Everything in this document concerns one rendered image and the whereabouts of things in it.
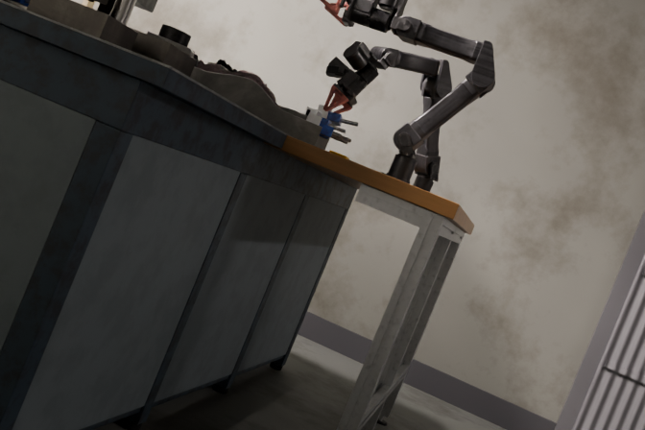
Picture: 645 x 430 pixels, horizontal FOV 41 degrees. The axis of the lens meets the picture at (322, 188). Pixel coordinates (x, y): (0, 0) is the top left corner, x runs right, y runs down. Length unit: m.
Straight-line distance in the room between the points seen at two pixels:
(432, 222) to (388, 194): 0.12
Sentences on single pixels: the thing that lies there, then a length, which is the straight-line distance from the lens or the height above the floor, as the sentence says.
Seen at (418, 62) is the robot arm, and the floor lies 1.20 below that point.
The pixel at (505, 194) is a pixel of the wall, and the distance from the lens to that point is 4.19.
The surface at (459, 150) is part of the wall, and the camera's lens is 4.21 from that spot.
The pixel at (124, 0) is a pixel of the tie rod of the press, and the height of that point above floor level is 1.03.
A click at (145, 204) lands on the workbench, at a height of 0.55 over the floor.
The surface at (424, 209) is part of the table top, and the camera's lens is 2.05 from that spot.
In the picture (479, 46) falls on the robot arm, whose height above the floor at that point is 1.22.
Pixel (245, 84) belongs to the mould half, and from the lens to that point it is 2.21.
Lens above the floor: 0.71
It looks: level
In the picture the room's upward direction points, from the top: 22 degrees clockwise
